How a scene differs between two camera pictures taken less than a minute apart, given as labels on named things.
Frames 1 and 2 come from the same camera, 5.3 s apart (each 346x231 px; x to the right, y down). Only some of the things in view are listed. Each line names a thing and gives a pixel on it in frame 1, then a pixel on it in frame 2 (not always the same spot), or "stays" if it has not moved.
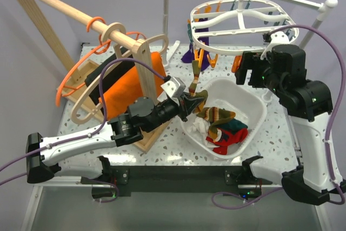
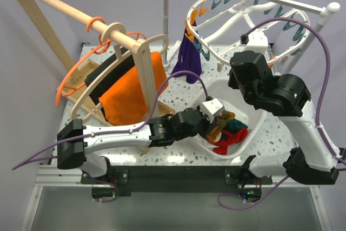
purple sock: (190, 57) to (189, 58)
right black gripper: (252, 60) to (232, 82)
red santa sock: (228, 138) stays
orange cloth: (128, 88) stays
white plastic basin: (239, 97) stays
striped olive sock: (203, 93) to (215, 133)
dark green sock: (234, 125) stays
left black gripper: (187, 106) to (208, 125)
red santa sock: (222, 150) stays
